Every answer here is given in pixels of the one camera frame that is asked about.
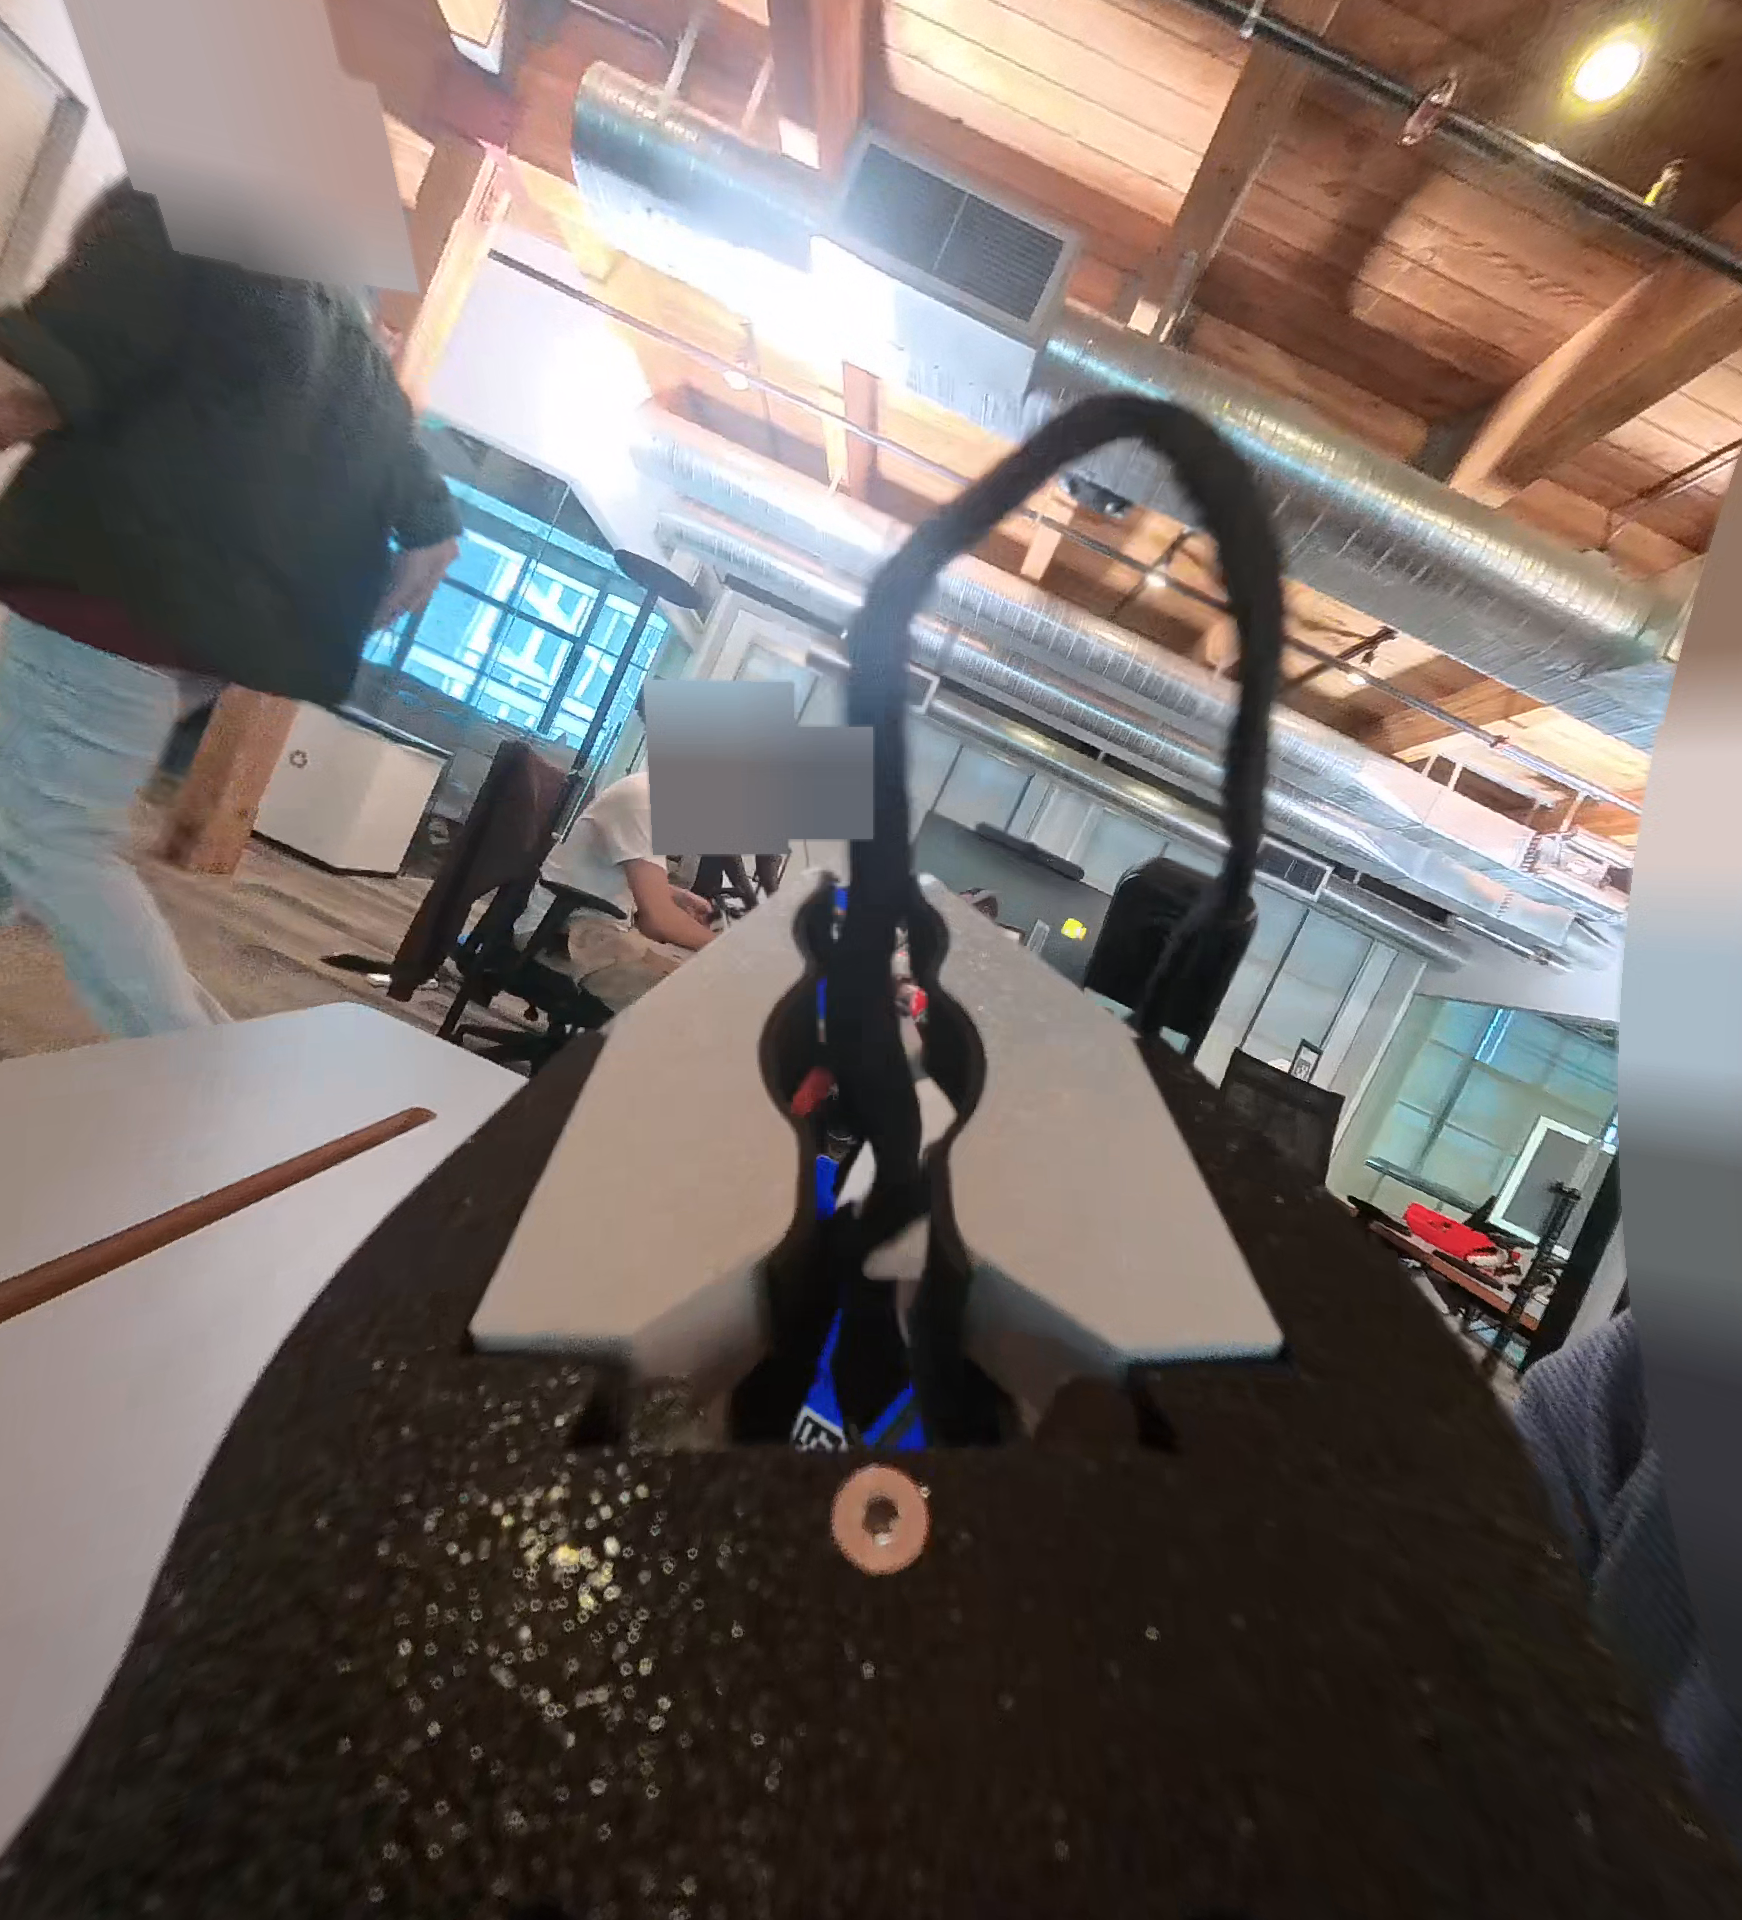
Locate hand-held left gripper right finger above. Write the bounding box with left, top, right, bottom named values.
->
left=871, top=876, right=1288, bottom=1443

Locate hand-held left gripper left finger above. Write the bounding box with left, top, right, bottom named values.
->
left=465, top=873, right=835, bottom=1443

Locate black cord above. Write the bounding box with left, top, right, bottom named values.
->
left=819, top=392, right=1286, bottom=1305

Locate red bin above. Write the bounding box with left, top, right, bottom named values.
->
left=1401, top=1199, right=1509, bottom=1265

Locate office chair with dark jacket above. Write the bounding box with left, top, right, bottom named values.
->
left=388, top=738, right=630, bottom=1039

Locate white cabinet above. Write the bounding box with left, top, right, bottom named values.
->
left=251, top=702, right=453, bottom=881

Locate person's blue-grey sweater torso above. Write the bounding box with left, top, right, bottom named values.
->
left=1513, top=1307, right=1742, bottom=1910

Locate round ceiling light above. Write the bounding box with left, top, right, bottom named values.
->
left=1564, top=25, right=1654, bottom=110

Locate dark wall screen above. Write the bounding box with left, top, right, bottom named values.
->
left=974, top=819, right=1092, bottom=884

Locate wooden post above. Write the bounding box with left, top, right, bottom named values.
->
left=163, top=678, right=306, bottom=881

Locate silver air duct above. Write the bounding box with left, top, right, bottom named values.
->
left=567, top=60, right=1706, bottom=722

